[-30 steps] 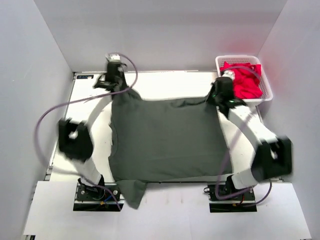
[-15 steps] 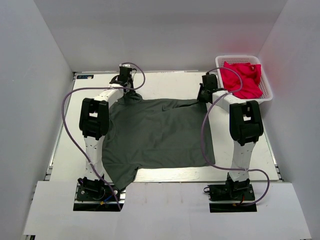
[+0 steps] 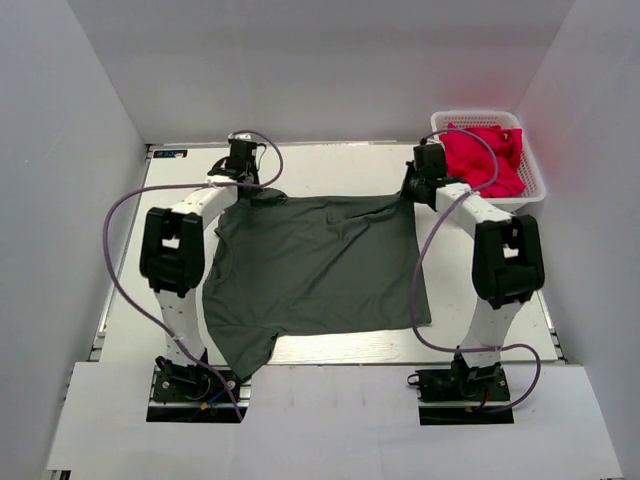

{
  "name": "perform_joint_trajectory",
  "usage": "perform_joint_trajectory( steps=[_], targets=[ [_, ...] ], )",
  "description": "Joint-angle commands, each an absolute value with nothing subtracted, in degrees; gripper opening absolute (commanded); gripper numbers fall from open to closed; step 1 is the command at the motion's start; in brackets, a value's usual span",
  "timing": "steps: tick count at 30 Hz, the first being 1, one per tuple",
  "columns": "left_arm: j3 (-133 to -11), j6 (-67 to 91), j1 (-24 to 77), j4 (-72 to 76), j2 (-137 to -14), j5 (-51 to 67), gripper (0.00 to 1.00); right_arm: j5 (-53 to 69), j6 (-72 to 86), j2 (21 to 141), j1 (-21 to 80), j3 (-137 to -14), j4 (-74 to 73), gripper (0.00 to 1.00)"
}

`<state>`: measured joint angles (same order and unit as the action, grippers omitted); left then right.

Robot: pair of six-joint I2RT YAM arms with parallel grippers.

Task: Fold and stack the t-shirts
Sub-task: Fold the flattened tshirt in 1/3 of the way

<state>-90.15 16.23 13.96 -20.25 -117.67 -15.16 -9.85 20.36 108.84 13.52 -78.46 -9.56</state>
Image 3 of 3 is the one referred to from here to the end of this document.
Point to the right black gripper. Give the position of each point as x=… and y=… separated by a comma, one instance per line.
x=407, y=193

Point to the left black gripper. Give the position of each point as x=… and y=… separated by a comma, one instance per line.
x=254, y=188

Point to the dark grey t shirt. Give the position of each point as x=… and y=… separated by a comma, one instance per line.
x=287, y=266

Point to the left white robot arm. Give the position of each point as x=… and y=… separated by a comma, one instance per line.
x=172, y=256

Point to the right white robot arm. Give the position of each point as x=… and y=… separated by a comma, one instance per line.
x=507, y=263

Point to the red t shirt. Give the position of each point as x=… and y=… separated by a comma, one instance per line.
x=470, y=161

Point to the blue table label sticker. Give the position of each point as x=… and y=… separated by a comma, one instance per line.
x=170, y=154

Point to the white plastic basket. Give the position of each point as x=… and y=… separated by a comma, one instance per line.
x=488, y=150

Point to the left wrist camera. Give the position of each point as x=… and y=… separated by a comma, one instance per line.
x=242, y=153

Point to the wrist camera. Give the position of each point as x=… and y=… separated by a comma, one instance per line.
x=430, y=161
x=242, y=153

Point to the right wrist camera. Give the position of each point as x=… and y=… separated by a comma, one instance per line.
x=430, y=161

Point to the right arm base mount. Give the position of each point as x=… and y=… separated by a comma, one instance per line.
x=442, y=401

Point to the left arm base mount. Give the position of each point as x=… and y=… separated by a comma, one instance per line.
x=192, y=394

